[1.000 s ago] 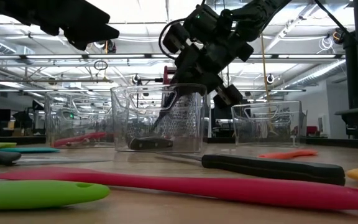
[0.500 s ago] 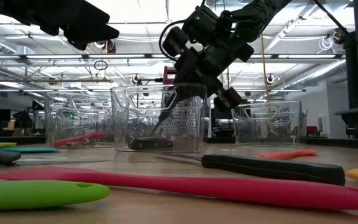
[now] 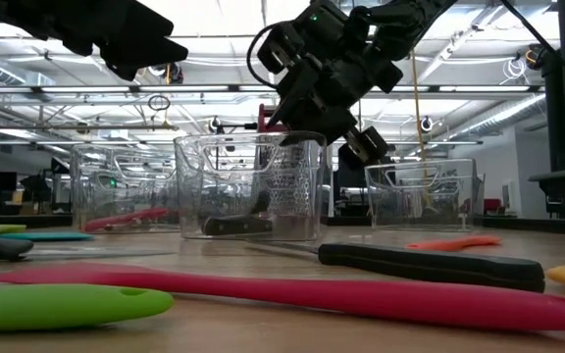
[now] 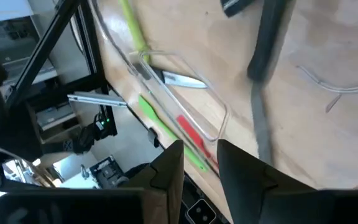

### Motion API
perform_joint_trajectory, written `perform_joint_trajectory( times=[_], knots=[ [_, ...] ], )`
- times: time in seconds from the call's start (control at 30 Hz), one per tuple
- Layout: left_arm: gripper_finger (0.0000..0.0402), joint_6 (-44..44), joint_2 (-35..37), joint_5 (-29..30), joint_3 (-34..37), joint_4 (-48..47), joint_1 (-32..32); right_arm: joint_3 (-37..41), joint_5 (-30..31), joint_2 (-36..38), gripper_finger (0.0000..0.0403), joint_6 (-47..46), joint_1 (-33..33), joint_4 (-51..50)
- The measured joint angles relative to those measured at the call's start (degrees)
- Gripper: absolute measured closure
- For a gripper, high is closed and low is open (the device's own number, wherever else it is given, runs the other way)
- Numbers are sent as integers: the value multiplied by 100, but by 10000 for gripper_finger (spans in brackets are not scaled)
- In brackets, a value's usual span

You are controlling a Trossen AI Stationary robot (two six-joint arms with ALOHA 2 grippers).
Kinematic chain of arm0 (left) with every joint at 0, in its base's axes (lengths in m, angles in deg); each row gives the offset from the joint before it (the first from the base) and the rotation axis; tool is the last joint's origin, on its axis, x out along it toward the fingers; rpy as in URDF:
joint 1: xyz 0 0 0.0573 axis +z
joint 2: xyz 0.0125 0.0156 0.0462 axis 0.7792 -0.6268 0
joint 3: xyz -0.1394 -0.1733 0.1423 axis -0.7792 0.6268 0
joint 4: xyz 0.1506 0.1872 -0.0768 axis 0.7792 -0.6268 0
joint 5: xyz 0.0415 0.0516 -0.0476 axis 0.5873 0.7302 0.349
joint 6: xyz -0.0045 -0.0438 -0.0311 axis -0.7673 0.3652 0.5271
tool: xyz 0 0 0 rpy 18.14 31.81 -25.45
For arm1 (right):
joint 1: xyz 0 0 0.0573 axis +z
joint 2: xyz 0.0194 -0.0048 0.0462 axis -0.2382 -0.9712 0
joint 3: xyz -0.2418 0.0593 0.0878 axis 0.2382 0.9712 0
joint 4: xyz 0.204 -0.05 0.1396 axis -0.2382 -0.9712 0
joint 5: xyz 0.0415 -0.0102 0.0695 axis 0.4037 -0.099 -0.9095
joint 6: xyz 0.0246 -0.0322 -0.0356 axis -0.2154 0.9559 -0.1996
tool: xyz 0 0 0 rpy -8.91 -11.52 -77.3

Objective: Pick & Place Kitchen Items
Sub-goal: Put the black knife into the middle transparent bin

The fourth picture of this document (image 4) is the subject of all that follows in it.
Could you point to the aluminium extrusion bar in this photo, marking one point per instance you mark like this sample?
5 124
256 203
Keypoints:
95 99

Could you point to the green silicone spatula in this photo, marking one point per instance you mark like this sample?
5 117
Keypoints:
154 118

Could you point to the table-level camera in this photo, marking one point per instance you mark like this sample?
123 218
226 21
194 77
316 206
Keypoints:
201 213

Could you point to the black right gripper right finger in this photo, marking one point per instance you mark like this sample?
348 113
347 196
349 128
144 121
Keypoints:
275 205

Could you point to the long red silicone spatula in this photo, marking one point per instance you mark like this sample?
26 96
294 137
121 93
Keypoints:
191 132

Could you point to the black equipment case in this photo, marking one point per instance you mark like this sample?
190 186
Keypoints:
107 172

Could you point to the black table clip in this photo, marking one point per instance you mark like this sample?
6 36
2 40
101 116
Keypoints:
153 137

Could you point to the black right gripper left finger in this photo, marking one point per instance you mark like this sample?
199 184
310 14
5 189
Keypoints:
104 207

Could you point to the black table frame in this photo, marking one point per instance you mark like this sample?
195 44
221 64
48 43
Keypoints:
47 46

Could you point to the clear plastic bin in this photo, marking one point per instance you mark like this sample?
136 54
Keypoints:
322 130

